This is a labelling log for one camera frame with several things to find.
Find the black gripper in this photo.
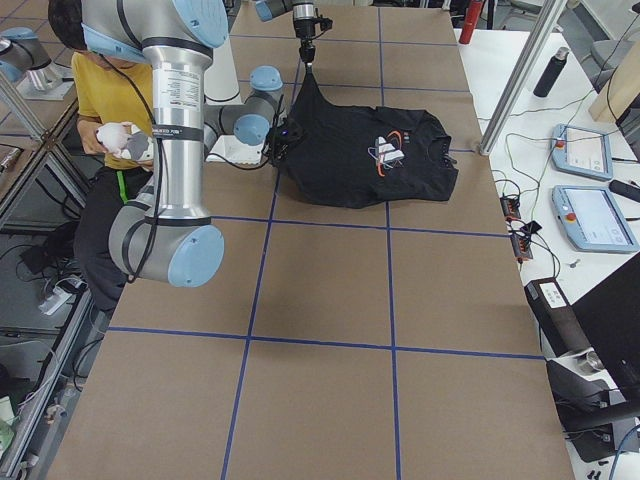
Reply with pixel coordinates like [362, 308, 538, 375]
[293, 17, 316, 68]

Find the black graphic t-shirt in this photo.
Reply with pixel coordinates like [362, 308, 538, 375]
[273, 73, 458, 209]

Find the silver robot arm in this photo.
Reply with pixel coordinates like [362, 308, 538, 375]
[82, 1, 283, 287]
[255, 0, 316, 70]

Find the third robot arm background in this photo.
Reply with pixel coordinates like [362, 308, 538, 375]
[1, 27, 73, 100]

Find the red bottle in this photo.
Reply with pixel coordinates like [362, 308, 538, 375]
[458, 0, 484, 45]

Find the grey plush toy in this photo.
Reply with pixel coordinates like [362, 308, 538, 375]
[121, 124, 155, 169]

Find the person in yellow shirt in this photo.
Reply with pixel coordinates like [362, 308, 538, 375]
[48, 0, 153, 316]

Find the black water bottle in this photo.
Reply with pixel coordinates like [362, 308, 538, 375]
[533, 47, 570, 98]

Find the black power strip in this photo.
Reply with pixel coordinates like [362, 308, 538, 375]
[500, 196, 533, 264]

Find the upper teach pendant tablet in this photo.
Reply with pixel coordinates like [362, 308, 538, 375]
[551, 124, 613, 181]

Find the teach pendant tablet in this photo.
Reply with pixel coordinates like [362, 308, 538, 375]
[551, 185, 639, 253]
[551, 124, 613, 181]

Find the brown paper table cover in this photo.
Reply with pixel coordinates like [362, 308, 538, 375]
[48, 6, 573, 479]

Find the lower teach pendant tablet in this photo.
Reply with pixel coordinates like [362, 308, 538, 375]
[551, 185, 639, 253]

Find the dark brown box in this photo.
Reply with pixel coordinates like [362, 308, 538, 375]
[524, 277, 592, 358]

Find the black monitor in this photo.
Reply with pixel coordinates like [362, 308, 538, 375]
[572, 256, 639, 400]

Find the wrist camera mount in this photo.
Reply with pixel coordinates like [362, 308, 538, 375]
[262, 118, 304, 165]
[313, 16, 333, 35]

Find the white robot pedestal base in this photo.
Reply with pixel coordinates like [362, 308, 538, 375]
[204, 1, 282, 171]

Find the aluminium frame post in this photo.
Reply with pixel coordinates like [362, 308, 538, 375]
[478, 0, 567, 156]

